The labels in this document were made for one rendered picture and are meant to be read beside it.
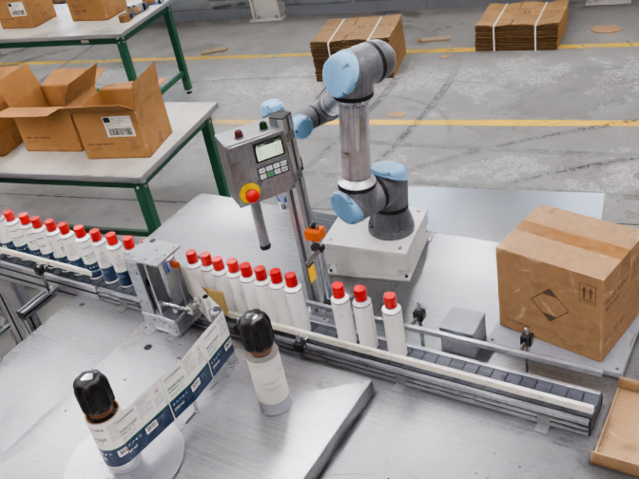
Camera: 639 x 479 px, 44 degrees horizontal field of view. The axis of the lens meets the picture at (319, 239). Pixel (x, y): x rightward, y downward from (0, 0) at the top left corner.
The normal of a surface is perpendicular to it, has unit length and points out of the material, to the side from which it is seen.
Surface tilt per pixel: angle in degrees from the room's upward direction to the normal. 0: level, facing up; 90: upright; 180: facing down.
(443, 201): 0
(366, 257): 90
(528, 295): 90
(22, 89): 75
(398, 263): 90
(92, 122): 91
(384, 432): 0
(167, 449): 0
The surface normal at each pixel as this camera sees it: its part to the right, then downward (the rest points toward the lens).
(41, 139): -0.31, 0.56
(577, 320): -0.66, 0.50
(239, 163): 0.41, 0.44
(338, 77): -0.75, 0.29
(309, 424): -0.17, -0.83
